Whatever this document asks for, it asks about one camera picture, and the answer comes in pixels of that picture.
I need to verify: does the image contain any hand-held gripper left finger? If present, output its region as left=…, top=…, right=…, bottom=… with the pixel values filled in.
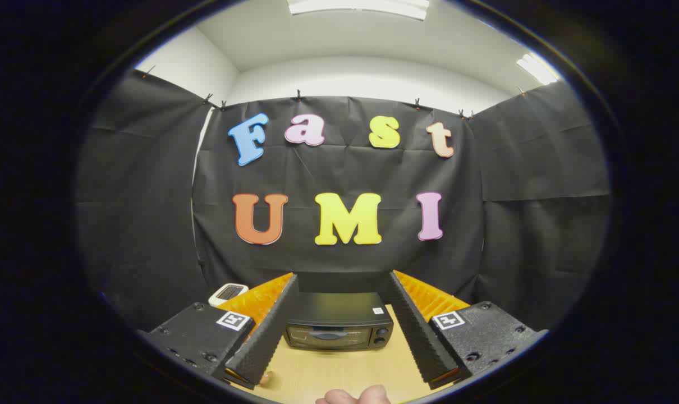
left=148, top=273, right=300, bottom=390

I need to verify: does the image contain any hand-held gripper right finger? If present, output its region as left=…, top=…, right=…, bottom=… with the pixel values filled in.
left=384, top=270, right=549, bottom=391

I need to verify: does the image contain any black toaster oven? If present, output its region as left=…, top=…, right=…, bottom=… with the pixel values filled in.
left=283, top=292, right=394, bottom=352

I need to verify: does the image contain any white pop-up toaster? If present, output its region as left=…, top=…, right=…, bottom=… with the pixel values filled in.
left=209, top=283, right=249, bottom=307

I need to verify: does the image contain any row of black cloth clips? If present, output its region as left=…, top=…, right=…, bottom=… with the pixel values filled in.
left=143, top=65, right=525, bottom=121

